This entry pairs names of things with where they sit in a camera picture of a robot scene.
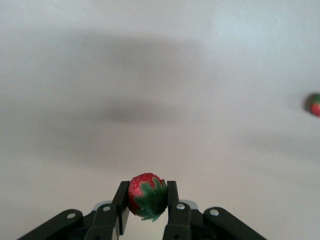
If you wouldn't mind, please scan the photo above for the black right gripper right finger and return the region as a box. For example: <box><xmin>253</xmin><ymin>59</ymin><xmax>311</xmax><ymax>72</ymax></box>
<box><xmin>162</xmin><ymin>179</ymin><xmax>268</xmax><ymax>240</ymax></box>

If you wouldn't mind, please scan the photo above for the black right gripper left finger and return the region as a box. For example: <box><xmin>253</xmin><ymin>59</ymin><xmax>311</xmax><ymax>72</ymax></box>
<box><xmin>17</xmin><ymin>180</ymin><xmax>131</xmax><ymax>240</ymax></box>

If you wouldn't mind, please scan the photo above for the red strawberry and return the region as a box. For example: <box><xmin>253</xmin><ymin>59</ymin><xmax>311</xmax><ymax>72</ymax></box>
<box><xmin>127</xmin><ymin>172</ymin><xmax>168</xmax><ymax>222</ymax></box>
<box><xmin>305</xmin><ymin>92</ymin><xmax>320</xmax><ymax>117</ymax></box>

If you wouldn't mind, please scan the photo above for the brown table cover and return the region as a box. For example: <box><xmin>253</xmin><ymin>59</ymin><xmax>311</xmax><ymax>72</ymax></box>
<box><xmin>0</xmin><ymin>0</ymin><xmax>320</xmax><ymax>240</ymax></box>

